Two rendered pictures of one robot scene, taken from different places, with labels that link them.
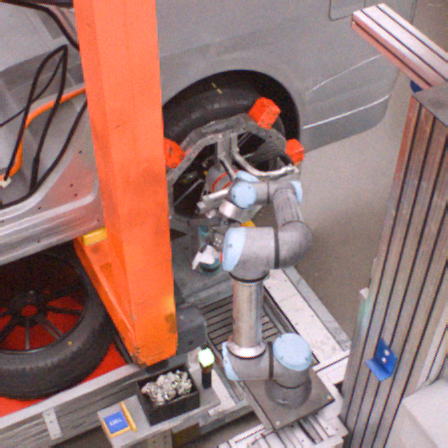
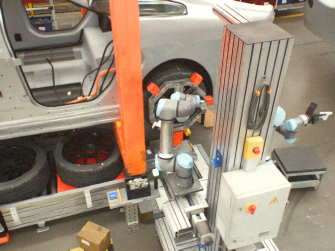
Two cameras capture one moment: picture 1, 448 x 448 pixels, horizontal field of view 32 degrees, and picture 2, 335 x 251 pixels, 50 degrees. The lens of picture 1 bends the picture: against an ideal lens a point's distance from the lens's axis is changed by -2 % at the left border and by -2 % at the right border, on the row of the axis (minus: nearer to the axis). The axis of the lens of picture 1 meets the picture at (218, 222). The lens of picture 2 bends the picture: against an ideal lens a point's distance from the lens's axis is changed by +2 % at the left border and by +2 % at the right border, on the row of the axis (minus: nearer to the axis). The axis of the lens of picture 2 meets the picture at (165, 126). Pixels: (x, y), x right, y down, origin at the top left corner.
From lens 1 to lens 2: 0.73 m
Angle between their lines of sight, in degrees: 13
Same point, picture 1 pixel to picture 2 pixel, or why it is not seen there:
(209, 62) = (173, 52)
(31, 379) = (83, 177)
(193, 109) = (166, 73)
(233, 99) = (183, 71)
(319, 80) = not seen: hidden behind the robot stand
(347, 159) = not seen: hidden behind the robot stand
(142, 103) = (132, 45)
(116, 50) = (121, 18)
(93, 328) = (113, 160)
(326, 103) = not seen: hidden behind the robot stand
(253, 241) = (168, 102)
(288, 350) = (182, 159)
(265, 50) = (198, 51)
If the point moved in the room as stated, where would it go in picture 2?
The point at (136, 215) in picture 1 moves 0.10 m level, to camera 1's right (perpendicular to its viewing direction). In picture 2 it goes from (128, 97) to (142, 98)
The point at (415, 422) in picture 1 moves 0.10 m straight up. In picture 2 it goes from (226, 183) to (227, 170)
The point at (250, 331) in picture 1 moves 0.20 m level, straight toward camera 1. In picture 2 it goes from (166, 146) to (158, 165)
